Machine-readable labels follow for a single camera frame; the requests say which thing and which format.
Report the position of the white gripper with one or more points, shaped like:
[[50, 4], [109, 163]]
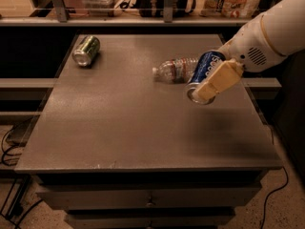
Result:
[[251, 48]]

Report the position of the blue pepsi can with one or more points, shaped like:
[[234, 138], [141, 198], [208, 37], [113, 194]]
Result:
[[206, 63]]

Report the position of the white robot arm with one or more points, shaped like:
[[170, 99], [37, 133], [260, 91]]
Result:
[[285, 26]]

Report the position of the green soda can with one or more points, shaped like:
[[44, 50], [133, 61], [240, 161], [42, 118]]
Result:
[[86, 51]]

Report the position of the clear plastic water bottle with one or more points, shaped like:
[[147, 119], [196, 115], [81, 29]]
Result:
[[173, 71]]

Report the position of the colourful snack bag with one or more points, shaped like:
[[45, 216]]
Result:
[[229, 8]]

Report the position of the grey upper drawer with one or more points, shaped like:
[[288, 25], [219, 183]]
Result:
[[97, 198]]

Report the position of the grey drawer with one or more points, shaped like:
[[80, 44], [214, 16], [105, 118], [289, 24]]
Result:
[[97, 198], [150, 219]]

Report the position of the grey cabinet with drawers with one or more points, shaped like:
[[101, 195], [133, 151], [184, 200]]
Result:
[[114, 126]]

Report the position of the grey metal railing shelf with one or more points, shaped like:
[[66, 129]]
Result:
[[61, 18]]

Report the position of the grey lower drawer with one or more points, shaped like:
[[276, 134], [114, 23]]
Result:
[[150, 219]]

